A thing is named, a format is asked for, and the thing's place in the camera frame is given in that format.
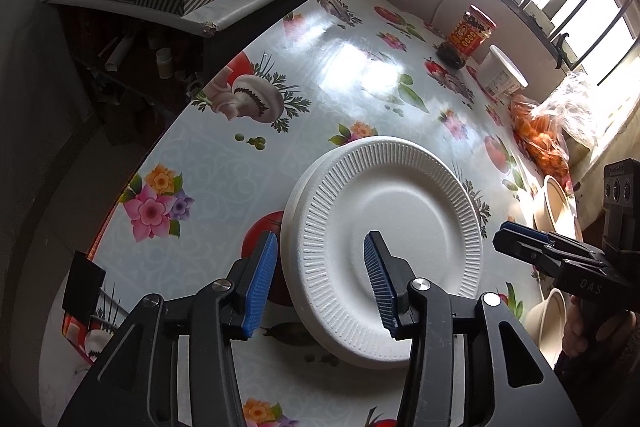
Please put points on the white plastic tub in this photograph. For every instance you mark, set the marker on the white plastic tub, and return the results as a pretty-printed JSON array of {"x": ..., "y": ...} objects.
[{"x": 500, "y": 74}]

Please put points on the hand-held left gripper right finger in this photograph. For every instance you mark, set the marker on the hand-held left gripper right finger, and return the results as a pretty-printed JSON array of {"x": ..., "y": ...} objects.
[{"x": 379, "y": 287}]

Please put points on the white foam plate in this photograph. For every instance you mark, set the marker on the white foam plate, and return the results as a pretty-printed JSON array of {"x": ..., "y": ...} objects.
[
  {"x": 415, "y": 207},
  {"x": 289, "y": 252}
]

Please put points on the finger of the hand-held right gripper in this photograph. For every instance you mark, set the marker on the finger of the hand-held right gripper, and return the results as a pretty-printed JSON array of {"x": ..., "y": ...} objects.
[
  {"x": 520, "y": 230},
  {"x": 525, "y": 252}
]

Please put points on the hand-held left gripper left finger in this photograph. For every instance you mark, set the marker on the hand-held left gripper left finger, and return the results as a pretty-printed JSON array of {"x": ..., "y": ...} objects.
[{"x": 260, "y": 282}]

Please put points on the black hook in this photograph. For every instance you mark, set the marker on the black hook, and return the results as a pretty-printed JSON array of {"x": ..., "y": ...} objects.
[{"x": 561, "y": 49}]

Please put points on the pile of small oranges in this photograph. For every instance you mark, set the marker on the pile of small oranges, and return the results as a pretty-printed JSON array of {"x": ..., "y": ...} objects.
[{"x": 542, "y": 142}]

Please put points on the rolled white paper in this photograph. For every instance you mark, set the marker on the rolled white paper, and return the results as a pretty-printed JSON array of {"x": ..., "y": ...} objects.
[{"x": 115, "y": 54}]

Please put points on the black binder clip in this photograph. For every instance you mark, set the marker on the black binder clip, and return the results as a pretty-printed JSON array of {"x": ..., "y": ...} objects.
[{"x": 82, "y": 282}]

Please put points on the clear plastic bag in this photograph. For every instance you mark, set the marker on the clear plastic bag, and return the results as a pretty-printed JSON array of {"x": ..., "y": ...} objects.
[{"x": 570, "y": 107}]

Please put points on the red label sauce jar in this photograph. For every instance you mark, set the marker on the red label sauce jar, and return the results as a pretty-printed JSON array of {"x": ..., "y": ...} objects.
[{"x": 467, "y": 37}]

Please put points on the person's right hand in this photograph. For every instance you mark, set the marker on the person's right hand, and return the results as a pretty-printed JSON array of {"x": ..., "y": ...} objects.
[{"x": 575, "y": 338}]

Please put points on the beige paper bowl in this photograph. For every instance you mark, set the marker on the beige paper bowl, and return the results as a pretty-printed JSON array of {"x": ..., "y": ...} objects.
[
  {"x": 542, "y": 327},
  {"x": 550, "y": 207}
]

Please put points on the white pill bottle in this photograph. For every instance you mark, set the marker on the white pill bottle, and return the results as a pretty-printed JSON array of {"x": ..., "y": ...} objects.
[{"x": 164, "y": 63}]

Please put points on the fruit print tablecloth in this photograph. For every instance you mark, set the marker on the fruit print tablecloth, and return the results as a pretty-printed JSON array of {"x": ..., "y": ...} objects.
[{"x": 350, "y": 107}]

